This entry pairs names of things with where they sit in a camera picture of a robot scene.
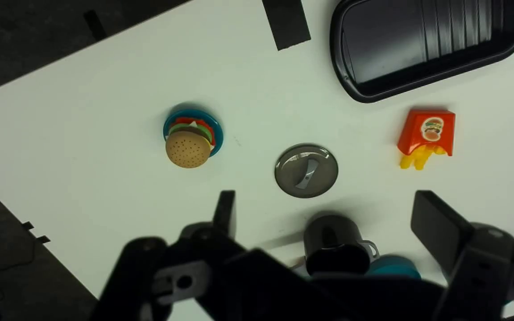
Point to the red toy fries box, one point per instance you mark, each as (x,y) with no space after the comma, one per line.
(425,132)

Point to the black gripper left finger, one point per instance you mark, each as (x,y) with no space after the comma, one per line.
(223,218)

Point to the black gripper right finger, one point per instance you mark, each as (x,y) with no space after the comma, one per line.
(439,229)

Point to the black tape strip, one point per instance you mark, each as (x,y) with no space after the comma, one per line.
(287,22)

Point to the grey transparent pot lid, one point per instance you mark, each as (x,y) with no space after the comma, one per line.
(305,170)

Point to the toy hamburger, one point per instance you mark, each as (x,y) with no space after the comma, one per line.
(189,141)

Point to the black toy pot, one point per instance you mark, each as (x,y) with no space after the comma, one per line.
(334,245)

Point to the teal plate near pot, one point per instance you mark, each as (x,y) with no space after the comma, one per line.
(394,266)

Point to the black plastic tray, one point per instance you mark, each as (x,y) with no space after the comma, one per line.
(380,49)

